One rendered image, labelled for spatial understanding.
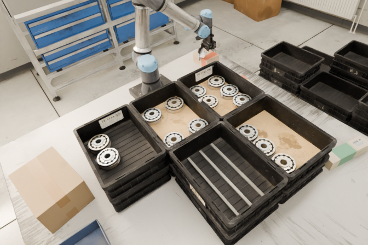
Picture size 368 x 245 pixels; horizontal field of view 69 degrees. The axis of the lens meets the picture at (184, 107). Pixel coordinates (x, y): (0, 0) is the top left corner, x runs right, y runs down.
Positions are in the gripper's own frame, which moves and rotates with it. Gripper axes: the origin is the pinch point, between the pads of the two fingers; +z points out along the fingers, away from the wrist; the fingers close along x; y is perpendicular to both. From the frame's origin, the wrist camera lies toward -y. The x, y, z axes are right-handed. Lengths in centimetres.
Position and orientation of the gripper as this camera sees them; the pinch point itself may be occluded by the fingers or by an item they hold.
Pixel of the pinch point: (205, 56)
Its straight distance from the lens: 202.0
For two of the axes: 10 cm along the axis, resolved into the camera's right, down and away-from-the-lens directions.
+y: 6.2, 5.0, -6.0
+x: 7.8, -4.8, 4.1
